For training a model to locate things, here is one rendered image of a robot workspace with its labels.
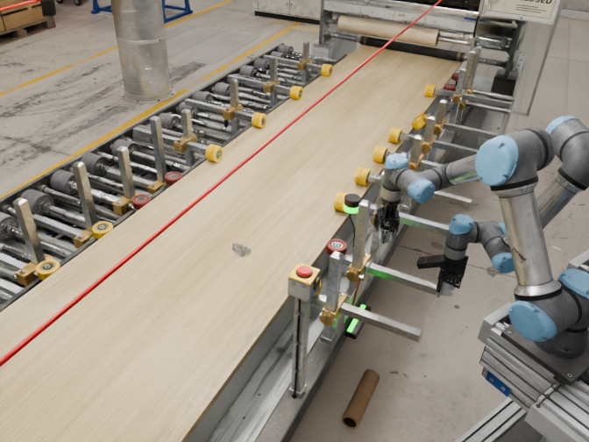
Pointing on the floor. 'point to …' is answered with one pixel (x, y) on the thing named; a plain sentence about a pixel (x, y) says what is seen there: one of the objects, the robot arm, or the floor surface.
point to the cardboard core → (352, 416)
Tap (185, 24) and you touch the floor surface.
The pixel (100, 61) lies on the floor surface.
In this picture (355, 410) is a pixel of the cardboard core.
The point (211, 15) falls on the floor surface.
